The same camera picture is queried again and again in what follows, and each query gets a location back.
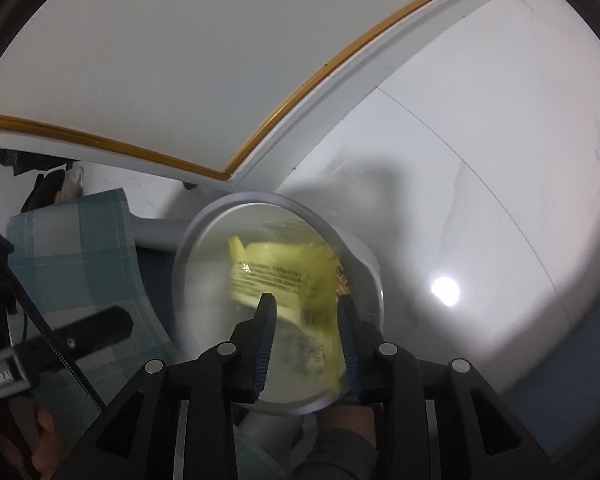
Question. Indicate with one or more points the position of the grey round trash bin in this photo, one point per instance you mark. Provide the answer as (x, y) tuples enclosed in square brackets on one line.
[(205, 280)]

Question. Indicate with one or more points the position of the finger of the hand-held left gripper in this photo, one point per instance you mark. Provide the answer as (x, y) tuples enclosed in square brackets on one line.
[(95, 327)]

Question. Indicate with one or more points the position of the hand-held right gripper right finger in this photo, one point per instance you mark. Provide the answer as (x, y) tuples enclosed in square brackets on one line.
[(350, 335)]

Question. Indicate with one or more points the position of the yellow plastic bag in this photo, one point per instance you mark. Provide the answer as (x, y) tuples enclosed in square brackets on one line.
[(280, 275)]

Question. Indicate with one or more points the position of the green checked tablecloth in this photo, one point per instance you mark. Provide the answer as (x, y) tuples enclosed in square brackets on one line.
[(75, 260)]

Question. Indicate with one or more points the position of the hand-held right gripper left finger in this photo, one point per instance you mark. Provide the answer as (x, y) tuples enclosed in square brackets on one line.
[(265, 330)]

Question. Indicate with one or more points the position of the person's left hand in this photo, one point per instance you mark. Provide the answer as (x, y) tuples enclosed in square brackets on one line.
[(42, 435)]

